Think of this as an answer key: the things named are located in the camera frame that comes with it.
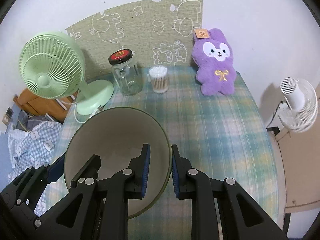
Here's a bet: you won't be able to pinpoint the floral ceramic bowl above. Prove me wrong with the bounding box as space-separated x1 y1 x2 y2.
64 107 172 219

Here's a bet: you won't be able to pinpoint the blue checkered blanket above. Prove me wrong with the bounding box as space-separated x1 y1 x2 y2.
6 109 63 215

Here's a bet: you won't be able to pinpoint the beige door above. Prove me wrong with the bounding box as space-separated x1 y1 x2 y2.
271 87 320 214

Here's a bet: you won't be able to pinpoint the glass jar black lid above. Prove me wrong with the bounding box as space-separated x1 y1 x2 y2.
108 49 143 95

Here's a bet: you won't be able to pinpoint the cotton swab container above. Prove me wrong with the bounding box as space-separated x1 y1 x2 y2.
148 66 169 94

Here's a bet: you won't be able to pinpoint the green desk fan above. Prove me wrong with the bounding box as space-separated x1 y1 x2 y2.
18 32 114 116

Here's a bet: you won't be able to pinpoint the white standing fan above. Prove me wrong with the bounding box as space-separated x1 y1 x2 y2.
264 77 318 133

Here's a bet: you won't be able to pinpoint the purple plush bunny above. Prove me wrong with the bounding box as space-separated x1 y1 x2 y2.
192 28 236 96

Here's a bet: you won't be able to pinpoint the wall power socket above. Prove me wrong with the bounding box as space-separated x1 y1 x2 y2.
2 107 13 126

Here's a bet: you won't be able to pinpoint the green cartoon wall mat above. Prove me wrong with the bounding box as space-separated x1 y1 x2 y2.
66 0 203 80

